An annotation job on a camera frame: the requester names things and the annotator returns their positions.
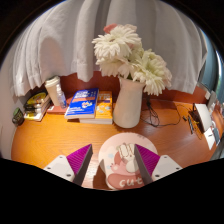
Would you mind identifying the black cable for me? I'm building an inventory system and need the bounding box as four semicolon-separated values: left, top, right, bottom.
139;96;194;129

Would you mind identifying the dark mug green inside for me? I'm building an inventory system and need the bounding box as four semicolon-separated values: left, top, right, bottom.
11;107;26;127

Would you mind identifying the white ceramic vase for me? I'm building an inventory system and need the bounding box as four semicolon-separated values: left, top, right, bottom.
112;76;147;130

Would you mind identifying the red book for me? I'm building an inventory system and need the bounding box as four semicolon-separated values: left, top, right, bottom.
46;99;73;115

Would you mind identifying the white box device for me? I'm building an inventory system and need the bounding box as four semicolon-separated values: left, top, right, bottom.
194;103;214;134

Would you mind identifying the white pleated curtain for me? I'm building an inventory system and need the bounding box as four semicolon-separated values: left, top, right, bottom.
9;0;209;98

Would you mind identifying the cream tumbler with lid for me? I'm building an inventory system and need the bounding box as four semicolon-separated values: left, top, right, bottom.
44;75;63;108

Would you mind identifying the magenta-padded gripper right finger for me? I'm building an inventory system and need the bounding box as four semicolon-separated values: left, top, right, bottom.
133;143;184;186

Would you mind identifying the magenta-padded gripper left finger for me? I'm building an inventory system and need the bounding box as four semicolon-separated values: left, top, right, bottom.
43;143;94;187

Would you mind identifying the yellow and white book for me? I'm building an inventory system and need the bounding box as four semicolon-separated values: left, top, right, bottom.
23;109;51;122

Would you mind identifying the black and white book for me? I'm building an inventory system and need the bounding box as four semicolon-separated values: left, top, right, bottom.
23;106;51;116

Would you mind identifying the white and pink flower bouquet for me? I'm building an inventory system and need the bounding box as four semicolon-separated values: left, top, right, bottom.
91;23;173;97

